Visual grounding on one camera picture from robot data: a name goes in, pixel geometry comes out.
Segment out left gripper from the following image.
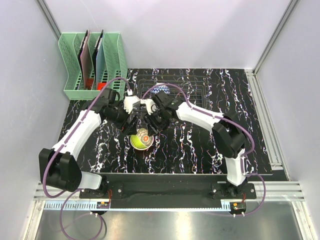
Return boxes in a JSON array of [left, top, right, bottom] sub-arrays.
[[105, 100, 139, 136]]

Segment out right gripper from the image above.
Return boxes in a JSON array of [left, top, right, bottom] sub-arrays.
[[142, 108, 168, 138]]

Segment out cream mandala pattern bowl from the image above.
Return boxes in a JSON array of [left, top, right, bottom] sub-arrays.
[[137, 128, 152, 147]]

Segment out green patterned bowl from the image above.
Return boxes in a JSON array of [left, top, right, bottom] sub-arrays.
[[130, 134, 154, 151]]

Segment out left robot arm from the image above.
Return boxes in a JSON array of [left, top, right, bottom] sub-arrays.
[[39, 88, 140, 199]]

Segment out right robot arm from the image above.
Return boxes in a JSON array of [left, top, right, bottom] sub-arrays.
[[141, 90, 247, 199]]

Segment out black marble pattern mat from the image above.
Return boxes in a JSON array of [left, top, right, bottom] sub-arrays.
[[77, 68, 287, 181]]

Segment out blue zigzag pattern bowl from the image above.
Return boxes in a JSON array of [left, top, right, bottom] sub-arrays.
[[150, 84, 170, 95]]

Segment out dark red block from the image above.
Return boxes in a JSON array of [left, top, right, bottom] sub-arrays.
[[85, 77, 94, 90]]

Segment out left orange connector box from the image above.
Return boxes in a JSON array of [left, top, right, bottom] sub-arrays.
[[96, 200, 111, 209]]

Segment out orange connector box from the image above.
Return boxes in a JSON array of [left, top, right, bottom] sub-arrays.
[[230, 201, 247, 212], [96, 200, 111, 209]]

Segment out light blue board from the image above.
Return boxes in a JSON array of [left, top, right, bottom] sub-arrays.
[[92, 30, 105, 87]]

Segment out green plastic file organizer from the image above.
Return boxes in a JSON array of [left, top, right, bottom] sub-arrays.
[[58, 32, 128, 100]]

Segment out right orange connector box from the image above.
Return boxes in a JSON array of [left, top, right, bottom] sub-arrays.
[[230, 201, 247, 212]]

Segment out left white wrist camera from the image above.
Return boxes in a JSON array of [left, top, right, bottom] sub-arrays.
[[123, 95, 141, 114]]

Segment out wire dish rack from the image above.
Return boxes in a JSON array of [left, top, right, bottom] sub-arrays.
[[134, 74, 210, 108]]

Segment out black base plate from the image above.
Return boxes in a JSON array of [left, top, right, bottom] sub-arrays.
[[78, 174, 257, 211]]

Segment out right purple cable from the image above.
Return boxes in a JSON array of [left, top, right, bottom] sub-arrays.
[[141, 84, 266, 216]]

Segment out aluminium frame rail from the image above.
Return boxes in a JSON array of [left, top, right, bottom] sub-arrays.
[[34, 181, 306, 202]]

